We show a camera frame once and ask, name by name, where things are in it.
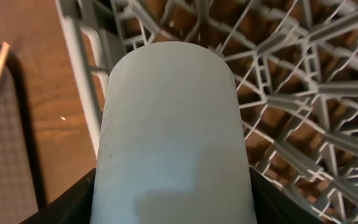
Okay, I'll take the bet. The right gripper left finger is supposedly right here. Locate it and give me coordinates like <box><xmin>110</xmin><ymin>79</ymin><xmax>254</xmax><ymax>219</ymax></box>
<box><xmin>21</xmin><ymin>168</ymin><xmax>96</xmax><ymax>224</ymax></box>

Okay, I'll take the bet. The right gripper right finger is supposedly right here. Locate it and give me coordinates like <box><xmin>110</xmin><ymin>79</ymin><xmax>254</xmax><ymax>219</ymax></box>
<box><xmin>249</xmin><ymin>167</ymin><xmax>323</xmax><ymax>224</ymax></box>

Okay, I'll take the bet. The pink cup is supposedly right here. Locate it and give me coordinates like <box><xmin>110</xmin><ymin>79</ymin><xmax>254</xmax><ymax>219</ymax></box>
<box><xmin>91</xmin><ymin>42</ymin><xmax>257</xmax><ymax>224</ymax></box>

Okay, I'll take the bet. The grey dishwasher rack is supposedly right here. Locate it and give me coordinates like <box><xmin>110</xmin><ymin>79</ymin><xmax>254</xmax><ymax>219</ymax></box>
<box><xmin>56</xmin><ymin>0</ymin><xmax>358</xmax><ymax>223</ymax></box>

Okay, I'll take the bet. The brown serving tray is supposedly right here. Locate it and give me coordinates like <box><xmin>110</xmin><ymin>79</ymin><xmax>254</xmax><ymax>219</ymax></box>
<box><xmin>0</xmin><ymin>53</ymin><xmax>47</xmax><ymax>223</ymax></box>

